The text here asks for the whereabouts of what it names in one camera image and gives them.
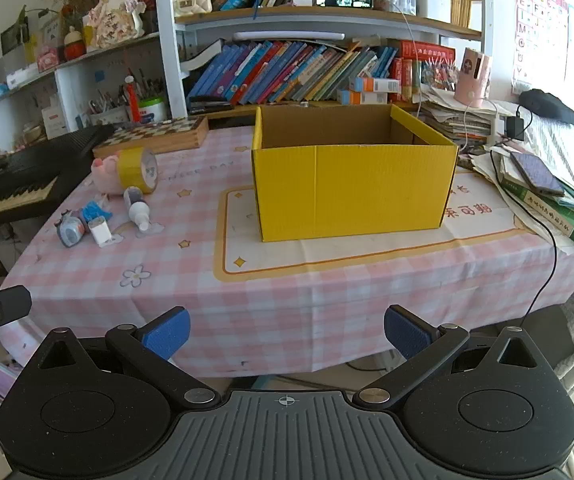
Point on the small white blue bottle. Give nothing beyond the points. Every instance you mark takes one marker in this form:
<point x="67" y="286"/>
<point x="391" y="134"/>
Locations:
<point x="134" y="205"/>

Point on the pink cylindrical device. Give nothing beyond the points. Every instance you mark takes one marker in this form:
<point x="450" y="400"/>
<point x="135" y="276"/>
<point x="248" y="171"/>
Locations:
<point x="472" y="85"/>

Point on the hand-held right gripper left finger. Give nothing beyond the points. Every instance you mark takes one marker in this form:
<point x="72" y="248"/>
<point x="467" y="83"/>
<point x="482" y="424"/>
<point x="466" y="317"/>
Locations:
<point x="167" y="335"/>

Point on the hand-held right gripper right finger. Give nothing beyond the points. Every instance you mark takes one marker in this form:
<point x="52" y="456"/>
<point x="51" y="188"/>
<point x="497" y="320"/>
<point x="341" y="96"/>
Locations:
<point x="407" y="332"/>

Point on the blue plastic wrapper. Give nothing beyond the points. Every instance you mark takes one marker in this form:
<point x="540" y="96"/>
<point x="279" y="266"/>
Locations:
<point x="89" y="211"/>

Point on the red white doll figure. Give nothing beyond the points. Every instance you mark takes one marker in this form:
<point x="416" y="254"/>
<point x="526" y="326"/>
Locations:
<point x="73" y="47"/>

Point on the pink checked cloth desktop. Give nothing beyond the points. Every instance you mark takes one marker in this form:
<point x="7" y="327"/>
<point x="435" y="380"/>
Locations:
<point x="117" y="305"/>

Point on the white bookshelf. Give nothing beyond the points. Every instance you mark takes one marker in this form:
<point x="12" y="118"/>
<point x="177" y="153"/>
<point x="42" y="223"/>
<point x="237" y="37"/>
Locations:
<point x="168" y="60"/>

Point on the red white glue tube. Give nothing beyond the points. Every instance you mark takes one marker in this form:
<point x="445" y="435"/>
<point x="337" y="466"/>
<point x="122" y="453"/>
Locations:
<point x="132" y="102"/>

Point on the pink floral ornament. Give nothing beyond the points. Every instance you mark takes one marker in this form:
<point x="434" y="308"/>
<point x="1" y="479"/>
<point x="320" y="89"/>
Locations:
<point x="114" y="22"/>

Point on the green thick book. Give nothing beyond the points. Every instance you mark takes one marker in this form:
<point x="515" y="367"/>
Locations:
<point x="557" y="210"/>

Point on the white pen holder box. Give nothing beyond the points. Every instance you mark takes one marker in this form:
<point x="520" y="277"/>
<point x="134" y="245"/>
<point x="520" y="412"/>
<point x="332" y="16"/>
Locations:
<point x="434" y="5"/>

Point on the grey correction tape dispenser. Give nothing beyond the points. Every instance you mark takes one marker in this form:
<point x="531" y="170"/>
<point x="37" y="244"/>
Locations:
<point x="72" y="232"/>

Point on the red thick books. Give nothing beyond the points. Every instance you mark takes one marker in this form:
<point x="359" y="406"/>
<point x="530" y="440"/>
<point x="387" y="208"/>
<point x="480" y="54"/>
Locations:
<point x="427" y="50"/>

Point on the alphabet wall poster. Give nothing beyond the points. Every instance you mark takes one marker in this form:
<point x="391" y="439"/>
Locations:
<point x="537" y="20"/>

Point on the black power adapter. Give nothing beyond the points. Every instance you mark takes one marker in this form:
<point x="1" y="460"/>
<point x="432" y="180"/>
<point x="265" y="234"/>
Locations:
<point x="514" y="127"/>

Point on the row of blue-spined books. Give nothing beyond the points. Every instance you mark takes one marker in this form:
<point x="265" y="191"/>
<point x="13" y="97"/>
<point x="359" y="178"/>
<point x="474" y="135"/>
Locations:
<point x="267" y="70"/>

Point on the black electronic keyboard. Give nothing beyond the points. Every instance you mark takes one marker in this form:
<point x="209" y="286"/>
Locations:
<point x="17" y="180"/>

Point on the stack of papers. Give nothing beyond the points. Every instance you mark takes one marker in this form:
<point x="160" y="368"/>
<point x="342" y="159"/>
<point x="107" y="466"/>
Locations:
<point x="447" y="115"/>

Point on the yellow cardboard box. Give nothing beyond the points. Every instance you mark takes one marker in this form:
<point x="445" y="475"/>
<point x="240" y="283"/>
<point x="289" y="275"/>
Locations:
<point x="347" y="190"/>

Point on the white jar green lid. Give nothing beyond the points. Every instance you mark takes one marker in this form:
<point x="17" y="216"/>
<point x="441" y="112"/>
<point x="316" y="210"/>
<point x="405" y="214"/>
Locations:
<point x="152" y="110"/>

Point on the white mat orange border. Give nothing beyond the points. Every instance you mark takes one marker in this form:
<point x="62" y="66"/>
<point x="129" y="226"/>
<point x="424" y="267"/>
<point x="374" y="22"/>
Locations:
<point x="367" y="255"/>

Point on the black cap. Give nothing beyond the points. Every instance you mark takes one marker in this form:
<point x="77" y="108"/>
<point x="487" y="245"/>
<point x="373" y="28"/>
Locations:
<point x="547" y="105"/>

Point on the smartphone with purple case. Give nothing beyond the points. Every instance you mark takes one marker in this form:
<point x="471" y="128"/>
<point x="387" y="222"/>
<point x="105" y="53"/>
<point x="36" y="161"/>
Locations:
<point x="537" y="172"/>

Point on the yellow tape roll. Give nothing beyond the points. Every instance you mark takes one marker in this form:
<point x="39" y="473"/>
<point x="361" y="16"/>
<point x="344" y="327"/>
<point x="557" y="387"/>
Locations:
<point x="129" y="170"/>

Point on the pink plush pig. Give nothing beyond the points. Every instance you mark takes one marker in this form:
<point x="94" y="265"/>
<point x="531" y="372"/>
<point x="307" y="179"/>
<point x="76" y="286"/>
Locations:
<point x="104" y="175"/>

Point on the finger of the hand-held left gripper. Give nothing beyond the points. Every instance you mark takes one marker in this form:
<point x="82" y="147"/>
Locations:
<point x="2" y="305"/>

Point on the white charger plug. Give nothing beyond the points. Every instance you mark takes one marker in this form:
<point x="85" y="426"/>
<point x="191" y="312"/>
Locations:
<point x="101" y="232"/>

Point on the white pen cup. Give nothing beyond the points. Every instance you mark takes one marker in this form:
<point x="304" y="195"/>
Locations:
<point x="109" y="116"/>

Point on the orange white small box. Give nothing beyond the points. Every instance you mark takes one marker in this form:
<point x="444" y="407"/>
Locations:
<point x="374" y="85"/>
<point x="362" y="97"/>

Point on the black stapler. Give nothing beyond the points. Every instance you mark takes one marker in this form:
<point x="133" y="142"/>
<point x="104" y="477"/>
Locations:
<point x="207" y="105"/>

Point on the wooden chessboard box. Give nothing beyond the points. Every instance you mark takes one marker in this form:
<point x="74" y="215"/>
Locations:
<point x="167" y="135"/>

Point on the striped grey cloth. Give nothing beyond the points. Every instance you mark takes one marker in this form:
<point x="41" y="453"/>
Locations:
<point x="567" y="160"/>

